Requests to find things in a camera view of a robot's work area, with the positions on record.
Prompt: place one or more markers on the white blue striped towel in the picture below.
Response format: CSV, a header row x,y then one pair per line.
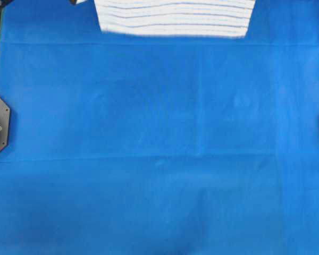
x,y
225,19

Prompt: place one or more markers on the blue table cloth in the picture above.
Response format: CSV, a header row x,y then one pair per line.
x,y
182,145

